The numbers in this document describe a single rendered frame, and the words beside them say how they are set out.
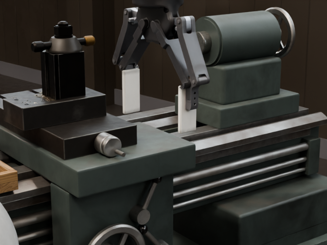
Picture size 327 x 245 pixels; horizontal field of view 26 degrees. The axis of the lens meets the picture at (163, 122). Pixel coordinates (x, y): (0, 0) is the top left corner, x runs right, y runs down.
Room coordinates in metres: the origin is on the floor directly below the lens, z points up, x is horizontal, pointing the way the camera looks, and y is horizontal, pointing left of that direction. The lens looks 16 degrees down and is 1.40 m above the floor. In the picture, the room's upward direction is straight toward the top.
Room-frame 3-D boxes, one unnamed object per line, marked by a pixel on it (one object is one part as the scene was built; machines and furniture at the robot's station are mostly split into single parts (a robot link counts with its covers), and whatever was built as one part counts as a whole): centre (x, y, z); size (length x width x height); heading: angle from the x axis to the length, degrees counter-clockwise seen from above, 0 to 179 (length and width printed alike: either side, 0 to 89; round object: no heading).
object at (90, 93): (1.52, 0.24, 1.00); 0.20 x 0.10 x 0.05; 126
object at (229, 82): (1.95, -0.21, 1.01); 0.30 x 0.20 x 0.29; 126
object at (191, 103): (0.97, -0.05, 1.16); 0.03 x 0.01 x 0.05; 39
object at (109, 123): (1.59, 0.26, 0.95); 0.43 x 0.18 x 0.04; 36
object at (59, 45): (1.54, 0.22, 1.14); 0.08 x 0.08 x 0.03
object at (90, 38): (1.57, 0.18, 1.14); 0.04 x 0.02 x 0.02; 126
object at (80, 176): (1.60, 0.20, 0.90); 0.53 x 0.30 x 0.06; 36
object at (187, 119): (0.98, -0.03, 1.14); 0.03 x 0.01 x 0.07; 129
